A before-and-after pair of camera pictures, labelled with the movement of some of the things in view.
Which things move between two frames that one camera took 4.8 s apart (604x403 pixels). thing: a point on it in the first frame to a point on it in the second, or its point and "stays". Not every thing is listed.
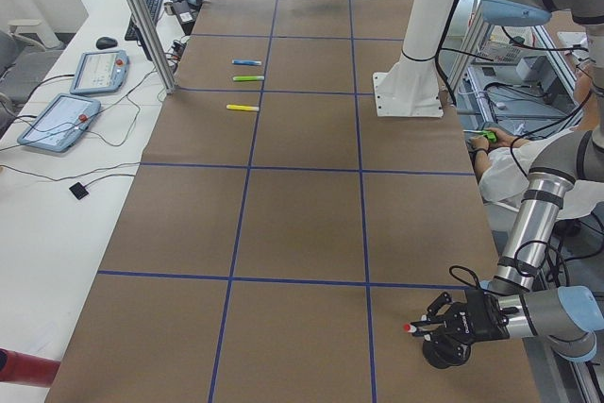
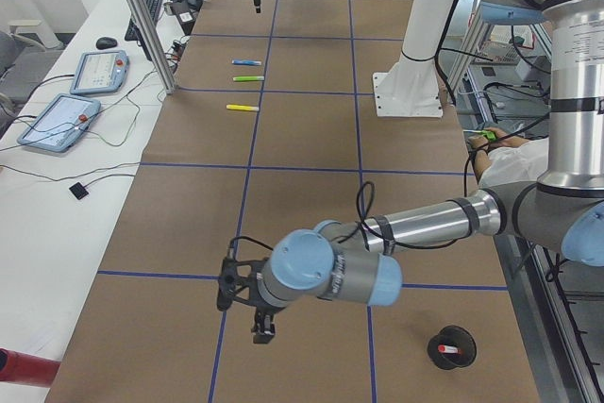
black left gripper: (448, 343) to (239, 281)
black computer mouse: (106, 42) stays
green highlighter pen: (248, 77) stays
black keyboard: (154, 3) stays
